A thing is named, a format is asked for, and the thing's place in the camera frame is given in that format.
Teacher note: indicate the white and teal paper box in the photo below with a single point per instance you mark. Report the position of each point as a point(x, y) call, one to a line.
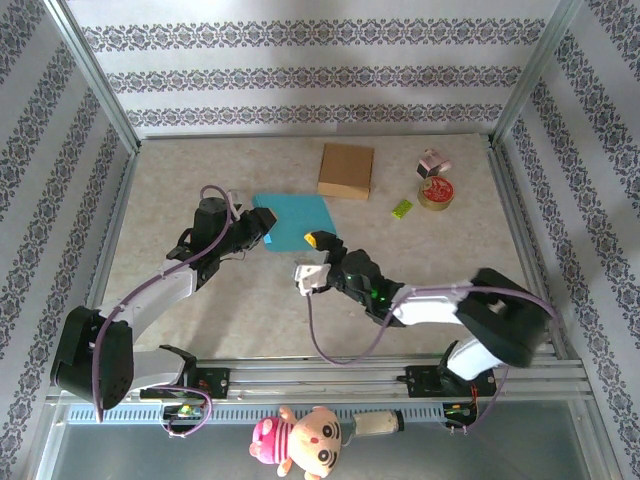
point(295, 220)

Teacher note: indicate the brown cardboard box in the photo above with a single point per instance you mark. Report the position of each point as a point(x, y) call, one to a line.
point(345, 167)

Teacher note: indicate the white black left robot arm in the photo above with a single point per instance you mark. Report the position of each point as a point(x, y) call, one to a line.
point(150, 300)

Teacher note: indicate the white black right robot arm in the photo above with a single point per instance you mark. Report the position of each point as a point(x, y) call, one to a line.
point(430, 310)

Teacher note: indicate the small pink box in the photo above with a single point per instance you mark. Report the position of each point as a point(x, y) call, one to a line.
point(432, 160)

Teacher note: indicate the small green block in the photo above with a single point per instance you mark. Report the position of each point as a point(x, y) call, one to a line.
point(402, 208)

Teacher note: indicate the round red gold tin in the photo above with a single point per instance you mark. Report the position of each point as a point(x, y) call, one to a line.
point(435, 192)

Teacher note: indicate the clear bottle with beige filling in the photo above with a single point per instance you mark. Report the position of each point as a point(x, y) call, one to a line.
point(375, 422)

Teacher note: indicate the small circuit board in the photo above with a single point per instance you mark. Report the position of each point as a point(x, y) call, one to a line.
point(457, 411)
point(182, 411)

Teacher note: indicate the pink plush doll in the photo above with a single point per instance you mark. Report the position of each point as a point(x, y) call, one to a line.
point(310, 440)

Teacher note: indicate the perforated metal strip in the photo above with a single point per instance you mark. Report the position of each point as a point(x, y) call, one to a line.
point(240, 413)

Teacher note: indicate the aluminium side rail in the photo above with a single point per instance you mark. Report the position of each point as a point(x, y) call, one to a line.
point(111, 240)
point(520, 225)

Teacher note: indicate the long aluminium base rail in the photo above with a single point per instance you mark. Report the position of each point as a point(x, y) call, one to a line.
point(320, 372)

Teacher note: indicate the aluminium frame post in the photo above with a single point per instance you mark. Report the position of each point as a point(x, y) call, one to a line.
point(534, 75)
point(94, 75)

